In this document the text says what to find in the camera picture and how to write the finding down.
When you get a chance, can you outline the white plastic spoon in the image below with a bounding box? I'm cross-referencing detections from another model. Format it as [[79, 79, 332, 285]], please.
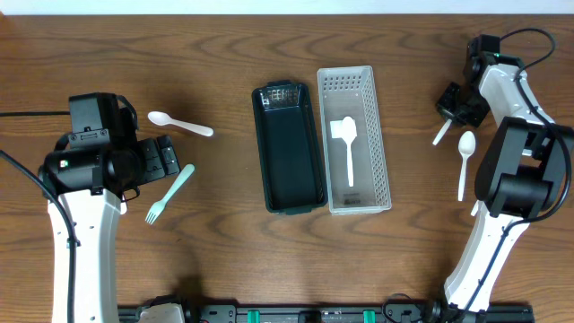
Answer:
[[457, 131, 476, 202], [432, 119, 452, 145], [341, 116, 357, 187], [147, 111, 214, 137]]

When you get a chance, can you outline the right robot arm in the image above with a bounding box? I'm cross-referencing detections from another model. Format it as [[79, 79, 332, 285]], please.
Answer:
[[427, 34, 573, 322]]

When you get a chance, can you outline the black plastic basket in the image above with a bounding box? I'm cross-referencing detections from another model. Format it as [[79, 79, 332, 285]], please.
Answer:
[[251, 80, 327, 215]]

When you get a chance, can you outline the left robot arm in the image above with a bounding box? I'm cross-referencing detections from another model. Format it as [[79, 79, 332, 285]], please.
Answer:
[[39, 92, 180, 322]]

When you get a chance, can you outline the white plastic basket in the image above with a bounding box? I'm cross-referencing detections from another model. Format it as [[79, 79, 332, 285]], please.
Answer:
[[317, 65, 392, 215]]

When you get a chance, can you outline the mint green plastic fork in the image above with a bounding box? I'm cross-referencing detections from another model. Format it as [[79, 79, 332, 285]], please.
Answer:
[[145, 164, 196, 224]]

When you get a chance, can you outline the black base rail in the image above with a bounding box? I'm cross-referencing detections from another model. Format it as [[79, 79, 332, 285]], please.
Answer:
[[118, 295, 535, 323]]

